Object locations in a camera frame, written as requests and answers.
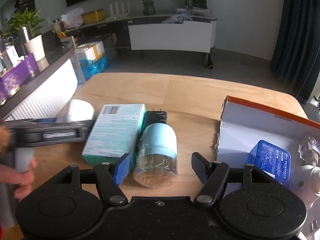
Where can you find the dark framed picture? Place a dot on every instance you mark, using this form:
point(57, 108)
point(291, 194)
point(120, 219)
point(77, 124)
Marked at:
point(190, 4)

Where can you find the orange-rimmed white cardboard tray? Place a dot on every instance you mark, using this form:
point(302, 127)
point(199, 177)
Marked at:
point(245, 123)

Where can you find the white and black TV cabinet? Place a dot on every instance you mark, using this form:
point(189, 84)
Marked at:
point(150, 33)

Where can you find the person's left hand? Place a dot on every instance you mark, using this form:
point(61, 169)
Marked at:
point(22, 181)

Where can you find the white smart plug device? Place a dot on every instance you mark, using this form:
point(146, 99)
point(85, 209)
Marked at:
point(304, 182)

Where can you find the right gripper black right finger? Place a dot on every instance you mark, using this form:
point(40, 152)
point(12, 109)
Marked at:
point(213, 177)

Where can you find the blue-capped toothpick jar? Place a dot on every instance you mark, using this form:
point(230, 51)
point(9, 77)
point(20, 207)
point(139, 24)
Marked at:
point(156, 160)

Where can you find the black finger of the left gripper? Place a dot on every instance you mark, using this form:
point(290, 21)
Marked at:
point(78, 131)

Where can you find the white and yellow cardboard box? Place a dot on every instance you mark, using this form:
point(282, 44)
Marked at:
point(91, 51)

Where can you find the white router with antennas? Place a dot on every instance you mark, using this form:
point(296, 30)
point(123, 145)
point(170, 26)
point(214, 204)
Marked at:
point(119, 10)

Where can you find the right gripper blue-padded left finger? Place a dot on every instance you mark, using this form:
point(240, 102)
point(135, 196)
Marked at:
point(109, 177)

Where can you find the dark green curtain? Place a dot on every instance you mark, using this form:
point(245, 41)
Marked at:
point(295, 61)

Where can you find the white box with charger picture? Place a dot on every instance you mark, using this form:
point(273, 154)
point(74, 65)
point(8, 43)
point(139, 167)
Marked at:
point(77, 110)

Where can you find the green plant in white pot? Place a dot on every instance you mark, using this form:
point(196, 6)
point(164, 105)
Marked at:
point(26, 26)

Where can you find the purple box on counter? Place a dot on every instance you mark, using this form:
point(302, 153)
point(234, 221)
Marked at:
point(12, 80)

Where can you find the black power adapter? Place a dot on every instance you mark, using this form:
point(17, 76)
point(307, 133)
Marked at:
point(154, 117)

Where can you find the teal and white carton box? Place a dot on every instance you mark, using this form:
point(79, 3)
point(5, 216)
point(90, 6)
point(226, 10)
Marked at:
point(114, 133)

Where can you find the yellow tin box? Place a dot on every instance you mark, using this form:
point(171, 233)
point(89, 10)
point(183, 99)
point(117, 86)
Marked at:
point(94, 16)

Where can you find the white plastic bag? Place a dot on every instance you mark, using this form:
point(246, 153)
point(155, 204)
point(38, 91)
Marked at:
point(73, 18)

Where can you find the white ribbed side cabinet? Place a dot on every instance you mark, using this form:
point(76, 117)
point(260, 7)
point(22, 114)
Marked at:
point(46, 92)

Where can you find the clear and white faucet filter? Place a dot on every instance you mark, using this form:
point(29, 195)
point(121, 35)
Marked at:
point(309, 151)

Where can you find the blue plastic bag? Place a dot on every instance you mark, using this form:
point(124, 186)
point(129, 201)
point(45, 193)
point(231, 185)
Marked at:
point(90, 67)

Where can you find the white charger cube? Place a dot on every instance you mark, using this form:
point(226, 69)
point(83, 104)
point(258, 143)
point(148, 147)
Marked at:
point(310, 231)

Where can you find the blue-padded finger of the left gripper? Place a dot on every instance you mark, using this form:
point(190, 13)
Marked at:
point(13, 123)

